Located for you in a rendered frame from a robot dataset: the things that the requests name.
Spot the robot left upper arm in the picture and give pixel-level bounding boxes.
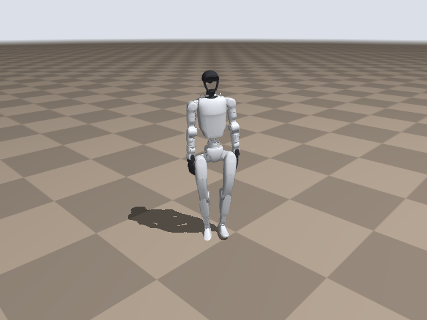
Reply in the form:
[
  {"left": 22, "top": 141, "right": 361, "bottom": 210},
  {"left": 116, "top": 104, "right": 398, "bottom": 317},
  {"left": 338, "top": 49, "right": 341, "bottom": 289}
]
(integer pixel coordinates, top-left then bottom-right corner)
[{"left": 225, "top": 97, "right": 240, "bottom": 133}]

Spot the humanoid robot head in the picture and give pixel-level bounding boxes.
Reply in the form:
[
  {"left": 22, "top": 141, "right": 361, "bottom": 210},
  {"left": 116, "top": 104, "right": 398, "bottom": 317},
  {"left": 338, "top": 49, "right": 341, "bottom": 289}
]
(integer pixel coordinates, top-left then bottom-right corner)
[{"left": 201, "top": 70, "right": 219, "bottom": 99}]

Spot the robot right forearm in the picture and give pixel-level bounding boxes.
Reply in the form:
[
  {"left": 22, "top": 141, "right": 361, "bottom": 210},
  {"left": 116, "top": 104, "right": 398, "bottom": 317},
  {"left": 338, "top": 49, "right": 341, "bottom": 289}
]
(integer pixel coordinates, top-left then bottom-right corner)
[{"left": 186, "top": 128, "right": 195, "bottom": 160}]

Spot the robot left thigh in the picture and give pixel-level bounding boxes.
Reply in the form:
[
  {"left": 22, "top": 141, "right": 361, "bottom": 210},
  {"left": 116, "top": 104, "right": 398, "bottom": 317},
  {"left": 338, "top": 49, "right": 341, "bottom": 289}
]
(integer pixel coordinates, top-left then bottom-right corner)
[{"left": 219, "top": 150, "right": 237, "bottom": 199}]

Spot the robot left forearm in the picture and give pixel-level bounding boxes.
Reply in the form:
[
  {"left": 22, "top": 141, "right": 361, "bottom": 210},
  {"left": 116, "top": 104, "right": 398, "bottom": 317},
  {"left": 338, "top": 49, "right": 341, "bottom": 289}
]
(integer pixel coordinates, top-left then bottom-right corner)
[{"left": 230, "top": 126, "right": 240, "bottom": 154}]

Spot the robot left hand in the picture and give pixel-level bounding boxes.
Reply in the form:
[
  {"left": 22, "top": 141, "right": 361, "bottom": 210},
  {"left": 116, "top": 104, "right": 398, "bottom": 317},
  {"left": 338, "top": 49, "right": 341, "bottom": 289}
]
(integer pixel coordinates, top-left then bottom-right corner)
[{"left": 235, "top": 149, "right": 240, "bottom": 168}]

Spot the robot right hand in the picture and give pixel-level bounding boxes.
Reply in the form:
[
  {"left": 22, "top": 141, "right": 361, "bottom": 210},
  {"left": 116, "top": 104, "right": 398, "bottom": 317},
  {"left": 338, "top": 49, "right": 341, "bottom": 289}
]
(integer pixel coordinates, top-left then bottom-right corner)
[{"left": 187, "top": 155, "right": 195, "bottom": 175}]

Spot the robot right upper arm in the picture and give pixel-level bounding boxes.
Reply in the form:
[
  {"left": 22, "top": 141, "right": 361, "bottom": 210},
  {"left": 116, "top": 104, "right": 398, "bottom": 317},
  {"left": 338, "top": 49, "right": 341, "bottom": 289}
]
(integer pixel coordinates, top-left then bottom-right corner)
[{"left": 186, "top": 100, "right": 199, "bottom": 137}]

